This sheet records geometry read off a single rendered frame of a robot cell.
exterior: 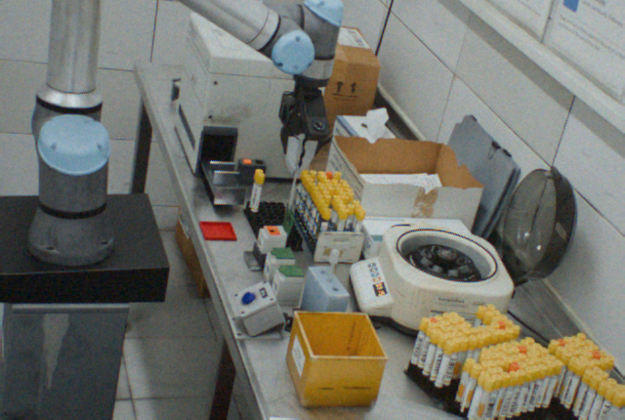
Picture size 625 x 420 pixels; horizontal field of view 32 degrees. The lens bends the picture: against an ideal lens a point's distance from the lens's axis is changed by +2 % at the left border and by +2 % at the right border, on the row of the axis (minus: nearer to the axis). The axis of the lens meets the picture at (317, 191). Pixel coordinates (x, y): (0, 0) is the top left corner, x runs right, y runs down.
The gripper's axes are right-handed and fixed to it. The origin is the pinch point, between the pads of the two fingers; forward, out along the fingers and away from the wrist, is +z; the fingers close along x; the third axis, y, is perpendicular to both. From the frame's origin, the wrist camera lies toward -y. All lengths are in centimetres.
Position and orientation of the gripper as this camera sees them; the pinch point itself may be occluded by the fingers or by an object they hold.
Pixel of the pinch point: (296, 170)
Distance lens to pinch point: 217.0
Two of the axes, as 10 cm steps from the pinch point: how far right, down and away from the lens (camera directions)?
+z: -1.8, 8.9, 4.3
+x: -9.4, -0.3, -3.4
